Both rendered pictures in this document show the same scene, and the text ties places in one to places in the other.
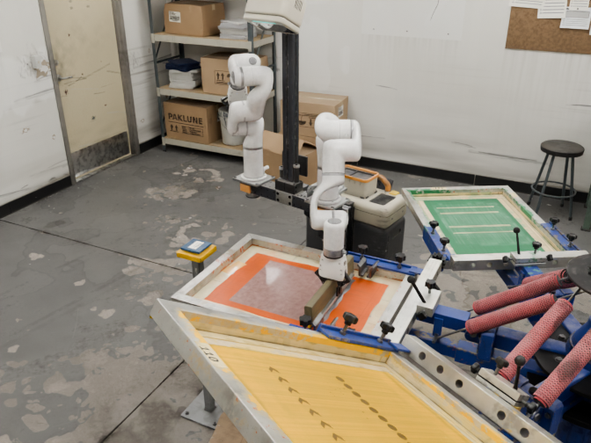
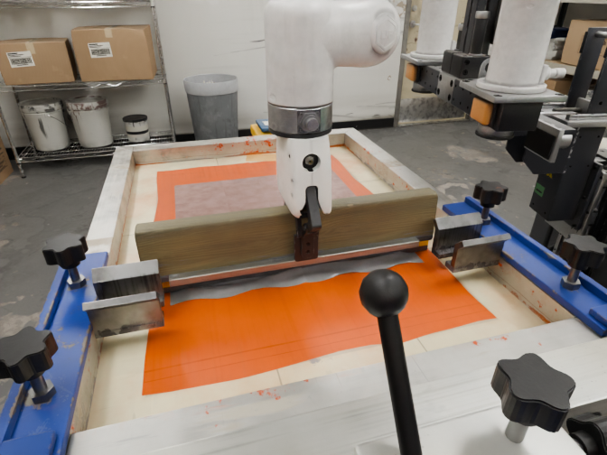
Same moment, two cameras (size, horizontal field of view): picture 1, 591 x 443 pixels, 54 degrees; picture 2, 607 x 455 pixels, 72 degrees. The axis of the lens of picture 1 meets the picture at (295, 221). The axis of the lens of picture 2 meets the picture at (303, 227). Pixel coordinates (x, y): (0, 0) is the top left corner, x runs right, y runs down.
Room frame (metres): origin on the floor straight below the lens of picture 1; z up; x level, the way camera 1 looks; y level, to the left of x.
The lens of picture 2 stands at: (1.55, -0.50, 1.30)
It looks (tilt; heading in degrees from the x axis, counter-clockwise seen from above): 30 degrees down; 48
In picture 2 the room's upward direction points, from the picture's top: straight up
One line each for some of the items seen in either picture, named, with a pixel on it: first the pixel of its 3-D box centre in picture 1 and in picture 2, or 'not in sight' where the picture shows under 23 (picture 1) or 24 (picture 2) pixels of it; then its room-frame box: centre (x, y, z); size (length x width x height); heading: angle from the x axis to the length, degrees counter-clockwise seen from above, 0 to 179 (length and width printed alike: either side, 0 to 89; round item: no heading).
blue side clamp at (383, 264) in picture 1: (380, 268); (516, 265); (2.07, -0.35, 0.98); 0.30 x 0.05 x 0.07; 64
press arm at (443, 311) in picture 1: (443, 315); not in sight; (1.68, -0.52, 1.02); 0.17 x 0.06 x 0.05; 64
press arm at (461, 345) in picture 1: (404, 335); not in sight; (1.74, -0.40, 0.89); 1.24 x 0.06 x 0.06; 64
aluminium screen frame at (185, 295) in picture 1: (298, 288); (278, 215); (1.93, -0.01, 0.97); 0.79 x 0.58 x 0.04; 64
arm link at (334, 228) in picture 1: (336, 228); (331, 48); (1.91, -0.15, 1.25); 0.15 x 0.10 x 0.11; 179
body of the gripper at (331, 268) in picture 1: (332, 264); (300, 162); (1.87, -0.14, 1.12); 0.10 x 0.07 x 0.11; 64
